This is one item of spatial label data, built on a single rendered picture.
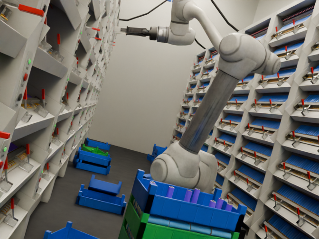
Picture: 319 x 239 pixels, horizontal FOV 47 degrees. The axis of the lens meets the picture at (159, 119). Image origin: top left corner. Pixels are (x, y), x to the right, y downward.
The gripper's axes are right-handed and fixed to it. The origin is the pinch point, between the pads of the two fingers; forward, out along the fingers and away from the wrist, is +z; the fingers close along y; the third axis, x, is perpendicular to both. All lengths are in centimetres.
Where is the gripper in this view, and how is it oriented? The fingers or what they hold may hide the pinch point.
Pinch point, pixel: (119, 30)
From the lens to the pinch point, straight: 208.6
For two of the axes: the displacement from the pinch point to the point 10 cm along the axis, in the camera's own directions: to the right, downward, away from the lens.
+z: -9.9, -0.7, -1.3
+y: 1.3, 0.5, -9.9
